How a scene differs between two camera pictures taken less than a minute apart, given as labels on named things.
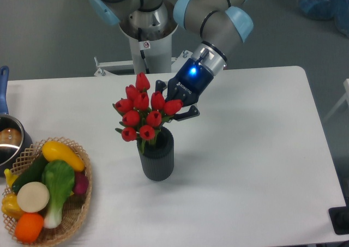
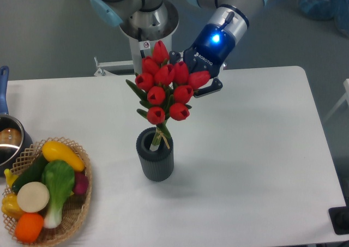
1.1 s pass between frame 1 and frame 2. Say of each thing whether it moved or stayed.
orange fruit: stayed
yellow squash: stayed
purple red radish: stayed
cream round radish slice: stayed
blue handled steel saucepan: stayed
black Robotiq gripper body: moved
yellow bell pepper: stayed
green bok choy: stayed
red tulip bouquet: moved
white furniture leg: stayed
